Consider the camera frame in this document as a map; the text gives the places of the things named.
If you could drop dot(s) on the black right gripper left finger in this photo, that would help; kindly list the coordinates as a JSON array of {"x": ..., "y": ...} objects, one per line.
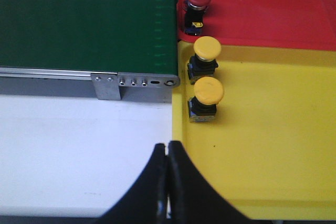
[{"x": 146, "y": 200}]

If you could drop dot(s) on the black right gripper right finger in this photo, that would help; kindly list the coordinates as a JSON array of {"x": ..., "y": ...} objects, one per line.
[{"x": 192, "y": 198}]

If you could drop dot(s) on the yellow mushroom push button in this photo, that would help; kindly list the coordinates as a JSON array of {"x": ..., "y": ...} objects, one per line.
[{"x": 203, "y": 63}]

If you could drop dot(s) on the red push button back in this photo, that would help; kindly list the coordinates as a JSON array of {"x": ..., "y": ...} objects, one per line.
[{"x": 194, "y": 11}]

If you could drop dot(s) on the yellow plastic tray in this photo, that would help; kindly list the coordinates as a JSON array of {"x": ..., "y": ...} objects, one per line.
[{"x": 270, "y": 150}]

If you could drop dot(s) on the green conveyor belt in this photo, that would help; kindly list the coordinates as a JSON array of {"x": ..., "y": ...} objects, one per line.
[{"x": 136, "y": 36}]

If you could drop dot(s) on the red plastic tray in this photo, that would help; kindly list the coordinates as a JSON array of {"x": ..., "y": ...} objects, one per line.
[{"x": 298, "y": 24}]

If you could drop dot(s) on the steel conveyor support bracket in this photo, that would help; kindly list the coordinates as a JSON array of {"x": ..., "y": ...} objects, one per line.
[{"x": 106, "y": 86}]

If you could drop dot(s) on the aluminium conveyor side rail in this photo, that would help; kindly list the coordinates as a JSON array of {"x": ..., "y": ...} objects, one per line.
[{"x": 122, "y": 79}]

